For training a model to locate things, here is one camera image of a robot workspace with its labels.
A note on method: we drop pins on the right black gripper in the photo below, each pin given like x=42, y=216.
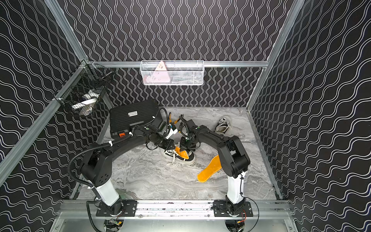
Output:
x=182, y=146

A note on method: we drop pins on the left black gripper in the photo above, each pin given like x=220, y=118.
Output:
x=167, y=143

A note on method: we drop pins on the yellow insole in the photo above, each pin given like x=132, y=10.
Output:
x=183, y=154
x=213, y=167

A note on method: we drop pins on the black white sneaker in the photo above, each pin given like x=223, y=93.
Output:
x=223, y=125
x=171, y=157

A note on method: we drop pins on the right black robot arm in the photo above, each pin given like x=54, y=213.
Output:
x=231, y=157

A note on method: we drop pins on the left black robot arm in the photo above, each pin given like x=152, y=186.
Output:
x=97, y=164

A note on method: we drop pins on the black plastic tool case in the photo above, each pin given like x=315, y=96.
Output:
x=124, y=117

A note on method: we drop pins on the pink triangular card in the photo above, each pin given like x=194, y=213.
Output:
x=159, y=75

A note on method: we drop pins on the white items in black basket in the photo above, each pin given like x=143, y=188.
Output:
x=85, y=107

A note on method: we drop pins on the yellow handled pliers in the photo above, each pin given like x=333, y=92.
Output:
x=170, y=119

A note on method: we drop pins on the white wire wall basket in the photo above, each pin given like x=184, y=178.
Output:
x=182, y=73

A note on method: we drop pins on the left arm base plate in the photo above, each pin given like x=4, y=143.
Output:
x=122, y=208

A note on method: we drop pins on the black wire wall basket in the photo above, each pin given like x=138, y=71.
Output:
x=93, y=77

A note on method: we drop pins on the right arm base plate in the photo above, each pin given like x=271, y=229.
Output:
x=232, y=208

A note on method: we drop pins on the aluminium front rail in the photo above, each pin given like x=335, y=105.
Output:
x=177, y=210

